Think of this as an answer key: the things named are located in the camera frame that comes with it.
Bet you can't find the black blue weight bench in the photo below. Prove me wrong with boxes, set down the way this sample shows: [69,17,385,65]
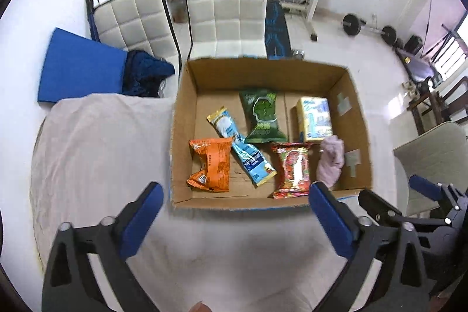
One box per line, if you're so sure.
[265,1,291,59]

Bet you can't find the black speaker box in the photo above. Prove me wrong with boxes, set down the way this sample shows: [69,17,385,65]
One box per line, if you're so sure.
[403,35,424,55]

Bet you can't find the light blue long packet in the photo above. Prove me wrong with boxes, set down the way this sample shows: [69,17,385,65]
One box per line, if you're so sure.
[207,107,277,187]

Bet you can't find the brown wooden chair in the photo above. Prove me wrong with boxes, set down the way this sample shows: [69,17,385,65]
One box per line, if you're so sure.
[407,76,467,135]

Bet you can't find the red snack packet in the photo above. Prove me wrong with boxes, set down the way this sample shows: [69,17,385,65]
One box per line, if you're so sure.
[271,142,313,199]

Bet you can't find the floor barbell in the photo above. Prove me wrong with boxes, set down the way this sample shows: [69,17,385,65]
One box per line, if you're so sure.
[342,13,398,47]

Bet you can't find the white quilted chair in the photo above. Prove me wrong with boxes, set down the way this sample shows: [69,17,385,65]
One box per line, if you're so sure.
[89,0,182,75]
[186,0,268,61]

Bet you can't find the grey table cloth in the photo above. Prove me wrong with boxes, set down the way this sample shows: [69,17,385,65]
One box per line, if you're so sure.
[30,94,345,311]

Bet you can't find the right white quilted chair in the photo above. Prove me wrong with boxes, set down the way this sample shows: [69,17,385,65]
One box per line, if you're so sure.
[186,0,268,61]

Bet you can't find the left white quilted chair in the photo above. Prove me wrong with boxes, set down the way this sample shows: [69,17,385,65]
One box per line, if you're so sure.
[89,0,182,75]

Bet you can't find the grey office chair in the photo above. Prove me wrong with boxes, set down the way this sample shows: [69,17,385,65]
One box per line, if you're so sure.
[393,123,467,216]

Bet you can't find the yellow blue tissue pack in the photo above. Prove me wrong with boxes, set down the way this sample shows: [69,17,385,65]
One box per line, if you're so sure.
[296,96,333,142]

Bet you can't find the green snack packet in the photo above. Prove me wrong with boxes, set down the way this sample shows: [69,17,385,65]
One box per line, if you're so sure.
[240,88,287,144]

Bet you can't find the open cardboard box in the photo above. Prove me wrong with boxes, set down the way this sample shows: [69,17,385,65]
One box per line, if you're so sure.
[171,58,372,210]

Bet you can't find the lavender towel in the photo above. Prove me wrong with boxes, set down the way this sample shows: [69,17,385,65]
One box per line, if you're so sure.
[316,135,345,188]

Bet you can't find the orange snack packet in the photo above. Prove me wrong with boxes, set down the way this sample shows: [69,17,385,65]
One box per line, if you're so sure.
[186,138,233,193]

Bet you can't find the chrome dumbbell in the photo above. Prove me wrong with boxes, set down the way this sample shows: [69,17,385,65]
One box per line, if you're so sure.
[290,50,305,61]

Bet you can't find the dark blue cloth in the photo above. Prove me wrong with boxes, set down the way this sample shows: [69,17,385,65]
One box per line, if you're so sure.
[121,50,175,98]

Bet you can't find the blue foam mat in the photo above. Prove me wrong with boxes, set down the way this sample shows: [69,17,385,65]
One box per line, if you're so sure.
[37,28,127,104]

